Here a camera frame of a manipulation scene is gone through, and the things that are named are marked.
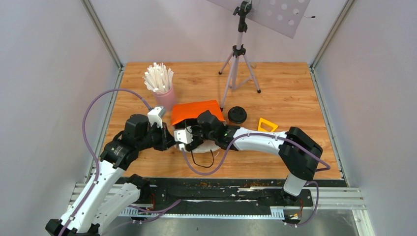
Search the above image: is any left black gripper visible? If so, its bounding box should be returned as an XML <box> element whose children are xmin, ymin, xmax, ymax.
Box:
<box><xmin>137</xmin><ymin>121</ymin><xmax>177</xmax><ymax>151</ymax></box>

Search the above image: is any orange paper bag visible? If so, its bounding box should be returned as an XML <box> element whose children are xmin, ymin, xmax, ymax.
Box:
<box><xmin>171</xmin><ymin>100</ymin><xmax>226</xmax><ymax>168</ymax></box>

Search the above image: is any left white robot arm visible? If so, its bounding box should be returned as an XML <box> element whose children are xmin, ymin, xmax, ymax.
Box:
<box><xmin>45</xmin><ymin>109</ymin><xmax>175</xmax><ymax>236</ymax></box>

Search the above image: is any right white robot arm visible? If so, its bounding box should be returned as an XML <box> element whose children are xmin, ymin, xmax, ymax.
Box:
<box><xmin>178</xmin><ymin>111</ymin><xmax>324</xmax><ymax>206</ymax></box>

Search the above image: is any pink translucent straw holder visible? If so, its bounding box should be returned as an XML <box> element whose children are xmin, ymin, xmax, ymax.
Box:
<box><xmin>153</xmin><ymin>86</ymin><xmax>178</xmax><ymax>111</ymax></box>

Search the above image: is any bundle of white straws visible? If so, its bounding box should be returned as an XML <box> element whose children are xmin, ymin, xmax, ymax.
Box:
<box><xmin>143</xmin><ymin>62</ymin><xmax>174</xmax><ymax>94</ymax></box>

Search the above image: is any grey perforated panel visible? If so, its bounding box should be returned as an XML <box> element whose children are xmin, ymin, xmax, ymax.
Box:
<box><xmin>210</xmin><ymin>0</ymin><xmax>310</xmax><ymax>38</ymax></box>

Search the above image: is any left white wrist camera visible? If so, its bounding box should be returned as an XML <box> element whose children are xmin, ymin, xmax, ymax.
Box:
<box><xmin>147</xmin><ymin>106</ymin><xmax>166</xmax><ymax>128</ymax></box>

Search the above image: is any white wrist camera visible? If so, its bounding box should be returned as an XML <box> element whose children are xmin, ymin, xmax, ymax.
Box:
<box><xmin>174</xmin><ymin>126</ymin><xmax>193</xmax><ymax>150</ymax></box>
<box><xmin>147</xmin><ymin>106</ymin><xmax>166</xmax><ymax>128</ymax></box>

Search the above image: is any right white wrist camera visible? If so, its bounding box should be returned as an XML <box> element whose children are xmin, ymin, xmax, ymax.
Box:
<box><xmin>174</xmin><ymin>126</ymin><xmax>193</xmax><ymax>150</ymax></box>

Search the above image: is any yellow triangular plastic bracket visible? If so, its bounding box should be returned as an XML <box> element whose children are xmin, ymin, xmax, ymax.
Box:
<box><xmin>257</xmin><ymin>118</ymin><xmax>278</xmax><ymax>132</ymax></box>

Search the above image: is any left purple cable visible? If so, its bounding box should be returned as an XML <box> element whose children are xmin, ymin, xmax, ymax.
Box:
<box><xmin>57</xmin><ymin>88</ymin><xmax>154</xmax><ymax>236</ymax></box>

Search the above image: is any silver camera tripod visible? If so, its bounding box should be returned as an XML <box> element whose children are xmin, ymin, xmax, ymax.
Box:
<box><xmin>218</xmin><ymin>0</ymin><xmax>261</xmax><ymax>111</ymax></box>

